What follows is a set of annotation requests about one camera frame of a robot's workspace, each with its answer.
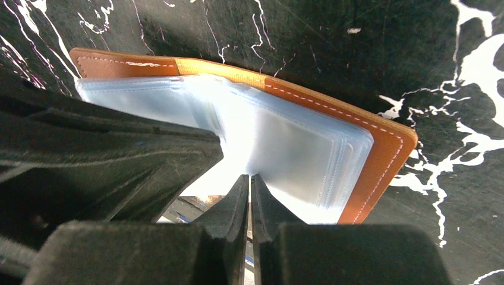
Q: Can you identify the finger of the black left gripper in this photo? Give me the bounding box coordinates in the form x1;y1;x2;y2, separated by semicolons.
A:
1;71;223;250

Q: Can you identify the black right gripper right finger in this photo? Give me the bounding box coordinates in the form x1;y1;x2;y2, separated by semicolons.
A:
251;175;451;284

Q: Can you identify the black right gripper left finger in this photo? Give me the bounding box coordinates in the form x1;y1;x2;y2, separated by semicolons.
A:
24;175;249;284

